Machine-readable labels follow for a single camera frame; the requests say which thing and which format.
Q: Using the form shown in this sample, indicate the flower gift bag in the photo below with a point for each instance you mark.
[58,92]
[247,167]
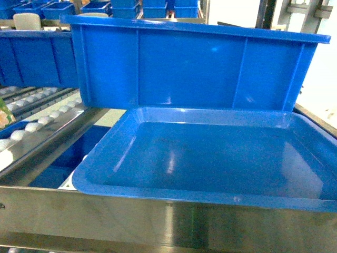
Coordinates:
[6,116]

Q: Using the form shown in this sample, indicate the roller conveyor rack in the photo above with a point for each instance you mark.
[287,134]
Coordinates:
[29,152]

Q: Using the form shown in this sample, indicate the blue bin on conveyor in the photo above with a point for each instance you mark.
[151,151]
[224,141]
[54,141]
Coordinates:
[38,59]

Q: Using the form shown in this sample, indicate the large blue plastic bin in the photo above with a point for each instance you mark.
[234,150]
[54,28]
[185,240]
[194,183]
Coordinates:
[129,63]

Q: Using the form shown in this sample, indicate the blue plastic tray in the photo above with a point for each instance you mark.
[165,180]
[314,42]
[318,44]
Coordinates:
[265,159]

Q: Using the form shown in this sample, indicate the stainless steel shelf edge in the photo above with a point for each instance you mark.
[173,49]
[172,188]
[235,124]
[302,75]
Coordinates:
[69,221]

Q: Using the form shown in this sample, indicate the beige chair back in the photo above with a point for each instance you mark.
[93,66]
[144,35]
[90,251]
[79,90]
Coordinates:
[27,22]

